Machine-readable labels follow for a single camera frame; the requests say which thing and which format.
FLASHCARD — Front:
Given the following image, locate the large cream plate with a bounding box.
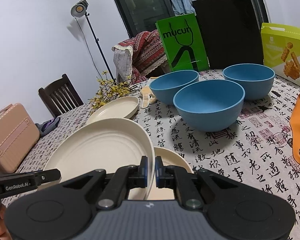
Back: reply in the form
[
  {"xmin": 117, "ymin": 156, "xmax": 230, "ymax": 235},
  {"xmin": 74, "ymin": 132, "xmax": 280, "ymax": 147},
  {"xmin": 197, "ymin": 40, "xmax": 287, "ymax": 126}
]
[{"xmin": 44, "ymin": 118, "xmax": 155, "ymax": 200}]

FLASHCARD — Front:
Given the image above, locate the yellow-green snack box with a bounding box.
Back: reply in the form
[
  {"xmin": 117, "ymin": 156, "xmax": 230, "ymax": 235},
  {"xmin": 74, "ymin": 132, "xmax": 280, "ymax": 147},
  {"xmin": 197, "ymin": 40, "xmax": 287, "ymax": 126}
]
[{"xmin": 261, "ymin": 23, "xmax": 300, "ymax": 86}]

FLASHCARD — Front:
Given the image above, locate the pink small suitcase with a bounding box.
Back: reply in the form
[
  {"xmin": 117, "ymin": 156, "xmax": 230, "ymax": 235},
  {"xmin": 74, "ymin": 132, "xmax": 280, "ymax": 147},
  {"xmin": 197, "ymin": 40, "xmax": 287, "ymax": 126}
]
[{"xmin": 0, "ymin": 103, "xmax": 40, "ymax": 173}]

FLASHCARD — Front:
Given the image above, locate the calligraphy print tablecloth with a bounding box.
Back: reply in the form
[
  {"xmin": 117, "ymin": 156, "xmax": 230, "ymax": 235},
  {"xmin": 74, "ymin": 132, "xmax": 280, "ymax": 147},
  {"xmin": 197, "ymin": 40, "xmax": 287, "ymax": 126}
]
[{"xmin": 5, "ymin": 77, "xmax": 300, "ymax": 239}]

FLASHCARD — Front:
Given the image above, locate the small cream plate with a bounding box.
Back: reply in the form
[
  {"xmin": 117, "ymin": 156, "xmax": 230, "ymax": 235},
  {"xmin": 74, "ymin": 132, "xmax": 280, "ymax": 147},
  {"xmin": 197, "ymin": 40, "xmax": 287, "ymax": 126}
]
[{"xmin": 147, "ymin": 147, "xmax": 193, "ymax": 200}]

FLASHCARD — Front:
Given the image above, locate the person's left hand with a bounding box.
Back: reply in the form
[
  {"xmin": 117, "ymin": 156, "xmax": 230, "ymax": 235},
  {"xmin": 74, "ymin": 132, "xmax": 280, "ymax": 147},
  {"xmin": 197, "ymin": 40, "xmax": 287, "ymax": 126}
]
[{"xmin": 0, "ymin": 204, "xmax": 12, "ymax": 240}]

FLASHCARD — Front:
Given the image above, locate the cream plate on table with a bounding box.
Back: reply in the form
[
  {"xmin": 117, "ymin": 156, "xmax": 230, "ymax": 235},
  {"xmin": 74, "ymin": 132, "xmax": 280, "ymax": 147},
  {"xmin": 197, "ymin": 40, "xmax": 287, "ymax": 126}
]
[{"xmin": 86, "ymin": 96, "xmax": 139, "ymax": 125}]

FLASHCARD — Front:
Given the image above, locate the knitted work glove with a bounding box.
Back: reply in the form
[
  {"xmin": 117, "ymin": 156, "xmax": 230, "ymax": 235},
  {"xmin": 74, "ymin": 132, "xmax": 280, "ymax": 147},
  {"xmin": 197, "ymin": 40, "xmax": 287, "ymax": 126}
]
[{"xmin": 140, "ymin": 86, "xmax": 157, "ymax": 109}]

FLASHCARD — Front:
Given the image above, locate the grey purple pouch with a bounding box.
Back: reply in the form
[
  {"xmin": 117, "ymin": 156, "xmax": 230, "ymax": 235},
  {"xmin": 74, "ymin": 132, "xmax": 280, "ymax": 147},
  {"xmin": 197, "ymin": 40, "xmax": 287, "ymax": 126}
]
[{"xmin": 36, "ymin": 117, "xmax": 61, "ymax": 138}]

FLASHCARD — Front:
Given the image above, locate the blue bowl front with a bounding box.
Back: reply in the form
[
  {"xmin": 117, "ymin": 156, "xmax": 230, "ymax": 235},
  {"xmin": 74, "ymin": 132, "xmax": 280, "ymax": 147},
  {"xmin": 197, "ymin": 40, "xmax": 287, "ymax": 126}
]
[{"xmin": 173, "ymin": 80, "xmax": 245, "ymax": 132}]

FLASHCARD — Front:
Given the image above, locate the black framed sliding door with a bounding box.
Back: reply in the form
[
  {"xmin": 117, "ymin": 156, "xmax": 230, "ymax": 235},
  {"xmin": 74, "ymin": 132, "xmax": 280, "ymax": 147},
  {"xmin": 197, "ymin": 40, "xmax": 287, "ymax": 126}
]
[{"xmin": 105, "ymin": 0, "xmax": 270, "ymax": 39}]

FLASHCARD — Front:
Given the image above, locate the yellow flower branch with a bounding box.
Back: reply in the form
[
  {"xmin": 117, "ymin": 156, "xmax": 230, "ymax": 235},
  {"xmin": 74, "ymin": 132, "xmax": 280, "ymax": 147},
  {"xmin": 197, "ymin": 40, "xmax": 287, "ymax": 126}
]
[{"xmin": 89, "ymin": 71, "xmax": 136, "ymax": 113}]

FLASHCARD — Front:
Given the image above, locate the patterned red blanket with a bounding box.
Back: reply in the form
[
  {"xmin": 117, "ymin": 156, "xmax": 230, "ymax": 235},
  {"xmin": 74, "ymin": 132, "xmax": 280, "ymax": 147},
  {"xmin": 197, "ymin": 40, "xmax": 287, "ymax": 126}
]
[{"xmin": 111, "ymin": 29, "xmax": 169, "ymax": 84}]

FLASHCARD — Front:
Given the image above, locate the green mucun paper bag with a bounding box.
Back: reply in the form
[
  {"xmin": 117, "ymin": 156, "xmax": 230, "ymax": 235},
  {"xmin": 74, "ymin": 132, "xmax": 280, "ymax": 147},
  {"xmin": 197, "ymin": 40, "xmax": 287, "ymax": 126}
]
[{"xmin": 156, "ymin": 14, "xmax": 209, "ymax": 72}]

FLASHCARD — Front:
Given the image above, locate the black paper bag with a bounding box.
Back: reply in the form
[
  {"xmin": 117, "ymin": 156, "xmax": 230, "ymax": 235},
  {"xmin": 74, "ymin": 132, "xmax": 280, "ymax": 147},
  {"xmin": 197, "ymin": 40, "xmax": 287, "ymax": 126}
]
[{"xmin": 193, "ymin": 0, "xmax": 263, "ymax": 69}]

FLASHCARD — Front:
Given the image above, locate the dark wooden chair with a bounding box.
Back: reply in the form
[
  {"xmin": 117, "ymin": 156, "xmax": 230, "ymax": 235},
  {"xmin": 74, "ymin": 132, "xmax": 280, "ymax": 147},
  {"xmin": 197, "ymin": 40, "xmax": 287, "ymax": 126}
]
[{"xmin": 38, "ymin": 74, "xmax": 83, "ymax": 118}]

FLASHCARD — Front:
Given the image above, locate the blue bowl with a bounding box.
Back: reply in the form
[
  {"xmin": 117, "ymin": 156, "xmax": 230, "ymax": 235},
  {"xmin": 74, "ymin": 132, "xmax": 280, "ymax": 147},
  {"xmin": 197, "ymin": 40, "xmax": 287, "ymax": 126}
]
[
  {"xmin": 173, "ymin": 80, "xmax": 245, "ymax": 132},
  {"xmin": 223, "ymin": 63, "xmax": 275, "ymax": 100},
  {"xmin": 149, "ymin": 70, "xmax": 199, "ymax": 105}
]

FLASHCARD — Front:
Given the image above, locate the studio light on stand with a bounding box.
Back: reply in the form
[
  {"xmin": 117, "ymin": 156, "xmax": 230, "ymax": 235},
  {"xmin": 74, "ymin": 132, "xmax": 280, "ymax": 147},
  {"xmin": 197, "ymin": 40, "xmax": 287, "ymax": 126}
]
[{"xmin": 70, "ymin": 0, "xmax": 116, "ymax": 82}]

